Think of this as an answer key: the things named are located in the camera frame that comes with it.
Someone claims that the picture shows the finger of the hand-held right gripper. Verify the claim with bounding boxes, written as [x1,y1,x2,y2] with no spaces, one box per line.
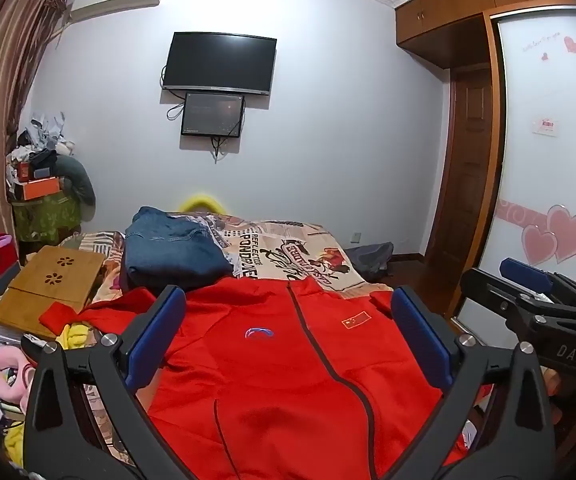
[499,258,576,306]
[460,268,576,333]

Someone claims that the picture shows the small door sticker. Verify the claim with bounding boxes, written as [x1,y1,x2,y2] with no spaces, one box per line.
[532,116,561,137]

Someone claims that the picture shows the green patterned storage box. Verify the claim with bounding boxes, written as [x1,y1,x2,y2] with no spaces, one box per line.
[12,194,84,248]

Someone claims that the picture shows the orange box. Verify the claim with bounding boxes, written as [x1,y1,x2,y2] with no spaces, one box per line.
[22,176,63,201]

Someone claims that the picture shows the grey green stuffed cushion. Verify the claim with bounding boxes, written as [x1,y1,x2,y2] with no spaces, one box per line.
[50,152,97,221]

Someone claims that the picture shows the red folded cloth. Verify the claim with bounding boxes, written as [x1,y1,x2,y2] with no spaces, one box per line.
[38,304,79,335]

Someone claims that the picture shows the wooden lap table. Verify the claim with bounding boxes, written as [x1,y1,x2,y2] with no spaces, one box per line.
[0,245,107,341]

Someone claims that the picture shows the brown wooden door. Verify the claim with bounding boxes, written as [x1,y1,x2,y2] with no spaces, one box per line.
[420,62,501,306]

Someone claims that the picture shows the wooden overhead cabinet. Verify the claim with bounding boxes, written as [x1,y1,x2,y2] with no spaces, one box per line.
[394,0,576,68]

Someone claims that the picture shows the yellow foam arch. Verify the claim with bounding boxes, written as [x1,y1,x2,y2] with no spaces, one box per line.
[178,191,227,216]

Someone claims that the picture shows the newspaper print bedsheet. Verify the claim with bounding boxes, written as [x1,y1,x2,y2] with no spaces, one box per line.
[75,212,369,461]

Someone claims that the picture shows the red zip jacket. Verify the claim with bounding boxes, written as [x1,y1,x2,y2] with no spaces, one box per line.
[75,275,474,480]

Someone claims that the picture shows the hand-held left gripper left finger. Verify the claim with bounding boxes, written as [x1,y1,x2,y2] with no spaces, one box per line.
[22,285,193,480]

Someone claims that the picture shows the folded blue jeans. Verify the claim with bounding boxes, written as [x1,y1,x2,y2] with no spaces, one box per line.
[120,206,233,293]

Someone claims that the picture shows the white sliding door with hearts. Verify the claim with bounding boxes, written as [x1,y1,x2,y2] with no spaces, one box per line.
[455,2,576,336]

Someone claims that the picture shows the pink plush toy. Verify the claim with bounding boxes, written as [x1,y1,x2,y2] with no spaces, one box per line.
[0,347,36,406]

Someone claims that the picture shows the small wall monitor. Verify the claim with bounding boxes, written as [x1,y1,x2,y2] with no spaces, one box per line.
[180,92,246,139]

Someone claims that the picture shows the striped brown curtain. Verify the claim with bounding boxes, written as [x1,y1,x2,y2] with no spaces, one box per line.
[0,0,73,231]

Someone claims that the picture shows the pile of assorted clutter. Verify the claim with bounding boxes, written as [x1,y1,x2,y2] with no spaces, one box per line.
[6,110,76,181]

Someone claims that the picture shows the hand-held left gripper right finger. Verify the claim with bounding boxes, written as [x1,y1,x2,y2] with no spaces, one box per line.
[383,285,556,480]

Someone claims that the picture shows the large wall television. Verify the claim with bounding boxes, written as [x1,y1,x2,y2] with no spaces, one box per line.
[162,31,277,97]

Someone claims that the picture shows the yellow cloth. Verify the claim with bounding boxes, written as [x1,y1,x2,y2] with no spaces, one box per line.
[56,322,103,351]

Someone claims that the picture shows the grey backpack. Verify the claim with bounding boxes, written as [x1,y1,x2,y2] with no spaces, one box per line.
[343,241,395,283]

